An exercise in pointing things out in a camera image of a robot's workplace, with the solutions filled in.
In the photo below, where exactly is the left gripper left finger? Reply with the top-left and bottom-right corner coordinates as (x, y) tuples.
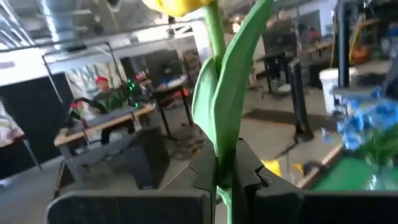
(45, 140), (218, 224)

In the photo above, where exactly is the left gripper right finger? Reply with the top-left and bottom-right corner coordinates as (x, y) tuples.
(231, 138), (398, 224)

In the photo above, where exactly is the blue artificial flower bunch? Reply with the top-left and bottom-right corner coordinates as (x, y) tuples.
(322, 110), (366, 151)
(357, 86), (398, 169)

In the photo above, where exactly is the yellow artificial tulip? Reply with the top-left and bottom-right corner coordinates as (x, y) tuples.
(141, 0), (275, 224)

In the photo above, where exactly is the wooden background table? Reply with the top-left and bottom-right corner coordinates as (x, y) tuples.
(54, 104), (156, 147)

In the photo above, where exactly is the person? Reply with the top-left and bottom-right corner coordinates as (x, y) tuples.
(91, 75), (125, 111)

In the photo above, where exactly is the white bucket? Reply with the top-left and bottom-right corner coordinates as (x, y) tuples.
(318, 67), (358, 116)

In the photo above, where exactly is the black background table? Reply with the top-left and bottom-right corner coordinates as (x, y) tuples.
(152, 83), (193, 138)

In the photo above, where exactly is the black partition panel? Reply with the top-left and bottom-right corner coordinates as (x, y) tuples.
(0, 73), (74, 180)

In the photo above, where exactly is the black pedestal stand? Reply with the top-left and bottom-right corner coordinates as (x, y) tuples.
(287, 58), (315, 141)

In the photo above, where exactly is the black aluminium table frame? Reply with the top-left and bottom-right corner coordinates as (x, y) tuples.
(337, 0), (354, 90)

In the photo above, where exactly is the silver ventilation duct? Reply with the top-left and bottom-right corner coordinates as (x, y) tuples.
(36, 0), (80, 43)

